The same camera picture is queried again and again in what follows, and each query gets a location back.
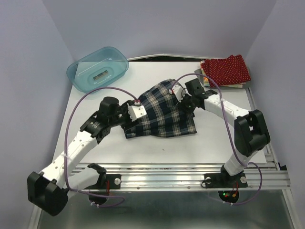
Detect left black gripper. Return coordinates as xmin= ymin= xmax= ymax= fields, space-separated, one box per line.
xmin=111 ymin=100 xmax=141 ymax=131

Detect navy plaid skirt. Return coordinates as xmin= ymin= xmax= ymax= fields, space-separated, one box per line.
xmin=124 ymin=79 xmax=197 ymax=139

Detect red polka dot skirt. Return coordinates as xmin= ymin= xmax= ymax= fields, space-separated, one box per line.
xmin=200 ymin=55 xmax=251 ymax=88

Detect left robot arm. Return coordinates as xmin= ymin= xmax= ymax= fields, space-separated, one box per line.
xmin=27 ymin=96 xmax=146 ymax=216

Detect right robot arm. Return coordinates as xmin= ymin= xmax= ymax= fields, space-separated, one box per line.
xmin=170 ymin=79 xmax=270 ymax=188

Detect teal plastic basket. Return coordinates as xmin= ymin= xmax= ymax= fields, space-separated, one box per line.
xmin=66 ymin=47 xmax=129 ymax=93

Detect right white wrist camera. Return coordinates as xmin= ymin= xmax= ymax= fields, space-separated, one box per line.
xmin=169 ymin=84 xmax=186 ymax=102

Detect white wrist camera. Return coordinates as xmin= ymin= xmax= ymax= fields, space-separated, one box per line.
xmin=169 ymin=84 xmax=186 ymax=102
xmin=128 ymin=105 xmax=147 ymax=122

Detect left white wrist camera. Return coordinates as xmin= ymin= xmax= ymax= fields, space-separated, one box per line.
xmin=128 ymin=105 xmax=147 ymax=122

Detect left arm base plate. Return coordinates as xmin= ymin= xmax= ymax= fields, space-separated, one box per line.
xmin=85 ymin=174 xmax=122 ymax=190

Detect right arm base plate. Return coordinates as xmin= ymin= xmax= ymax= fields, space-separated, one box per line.
xmin=201 ymin=173 xmax=248 ymax=189

